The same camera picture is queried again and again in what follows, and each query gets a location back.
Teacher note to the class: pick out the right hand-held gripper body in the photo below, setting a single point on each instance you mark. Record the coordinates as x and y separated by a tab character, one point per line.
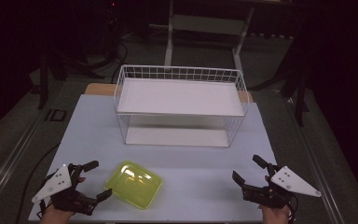
292	183

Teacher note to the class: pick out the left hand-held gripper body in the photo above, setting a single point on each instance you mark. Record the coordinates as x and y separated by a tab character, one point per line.
56	183

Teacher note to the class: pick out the metal floor rail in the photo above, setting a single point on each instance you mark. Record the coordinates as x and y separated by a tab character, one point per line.
9	165
318	168

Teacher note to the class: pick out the pale grey table cover sheet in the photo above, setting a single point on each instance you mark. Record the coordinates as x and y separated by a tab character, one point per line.
192	174

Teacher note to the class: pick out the person's left hand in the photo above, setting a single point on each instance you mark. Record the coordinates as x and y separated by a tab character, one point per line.
56	216

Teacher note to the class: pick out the white metal frame stand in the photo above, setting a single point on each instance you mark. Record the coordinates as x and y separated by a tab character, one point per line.
209	25

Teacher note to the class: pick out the person's right hand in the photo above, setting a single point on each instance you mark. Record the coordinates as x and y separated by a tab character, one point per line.
275	216

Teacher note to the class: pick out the yellow-green plastic tray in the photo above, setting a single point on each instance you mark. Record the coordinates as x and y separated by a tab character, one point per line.
134	184

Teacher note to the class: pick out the black stand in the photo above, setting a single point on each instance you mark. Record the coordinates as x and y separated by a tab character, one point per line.
43	81
300	93

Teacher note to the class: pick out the black floor plate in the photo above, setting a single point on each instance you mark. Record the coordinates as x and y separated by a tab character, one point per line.
56	115

